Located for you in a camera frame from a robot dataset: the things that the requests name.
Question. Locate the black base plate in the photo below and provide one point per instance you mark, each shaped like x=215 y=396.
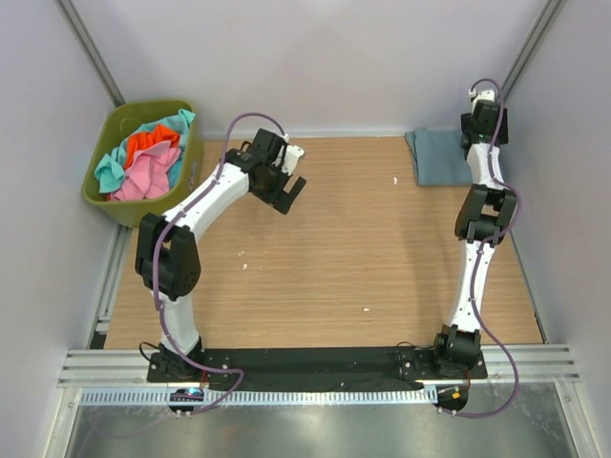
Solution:
x=401 y=367

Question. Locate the aluminium frame rail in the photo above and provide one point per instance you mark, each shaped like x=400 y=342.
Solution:
x=536 y=363

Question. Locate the orange t shirt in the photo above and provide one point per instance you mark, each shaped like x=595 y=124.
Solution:
x=143 y=140

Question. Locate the pink t shirt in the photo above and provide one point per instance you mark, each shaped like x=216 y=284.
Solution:
x=147 y=178

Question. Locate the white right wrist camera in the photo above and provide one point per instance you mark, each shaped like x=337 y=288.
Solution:
x=481 y=96

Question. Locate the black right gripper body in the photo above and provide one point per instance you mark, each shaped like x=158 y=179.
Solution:
x=502 y=133

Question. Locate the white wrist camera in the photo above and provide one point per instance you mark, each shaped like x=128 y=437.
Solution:
x=289 y=156
x=481 y=96

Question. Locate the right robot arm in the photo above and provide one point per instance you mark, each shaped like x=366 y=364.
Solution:
x=481 y=225

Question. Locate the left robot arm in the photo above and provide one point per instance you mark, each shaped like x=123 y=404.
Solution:
x=168 y=258

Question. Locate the blue-grey t shirt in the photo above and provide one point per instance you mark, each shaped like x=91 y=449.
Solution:
x=437 y=158

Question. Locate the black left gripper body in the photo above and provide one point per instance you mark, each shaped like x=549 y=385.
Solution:
x=274 y=184

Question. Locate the teal t shirt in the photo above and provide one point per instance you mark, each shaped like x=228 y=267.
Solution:
x=109 y=171

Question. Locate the white slotted cable duct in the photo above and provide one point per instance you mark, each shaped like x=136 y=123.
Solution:
x=173 y=396

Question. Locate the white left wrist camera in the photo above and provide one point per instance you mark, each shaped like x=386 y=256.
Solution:
x=289 y=156

